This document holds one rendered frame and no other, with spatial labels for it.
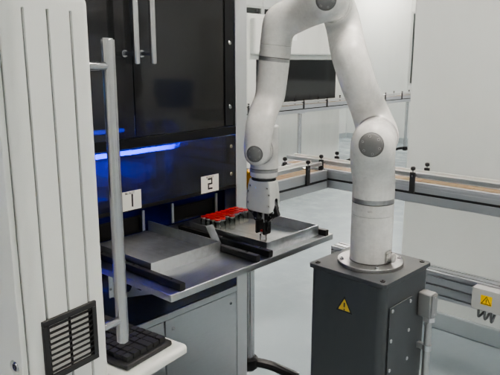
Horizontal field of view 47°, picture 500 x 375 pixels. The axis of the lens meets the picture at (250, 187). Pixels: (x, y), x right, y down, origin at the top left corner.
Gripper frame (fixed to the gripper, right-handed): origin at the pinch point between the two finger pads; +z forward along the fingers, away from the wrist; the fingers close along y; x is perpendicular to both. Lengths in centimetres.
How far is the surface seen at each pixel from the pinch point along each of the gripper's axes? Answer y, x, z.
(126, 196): -30.8, -28.3, -9.4
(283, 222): -7.9, 19.8, 4.5
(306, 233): 6.7, 13.7, 3.8
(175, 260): -4.7, -31.3, 3.9
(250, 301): -45, 45, 53
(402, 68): -379, 811, -34
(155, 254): -17.4, -28.2, 6.0
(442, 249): -8, 158, 48
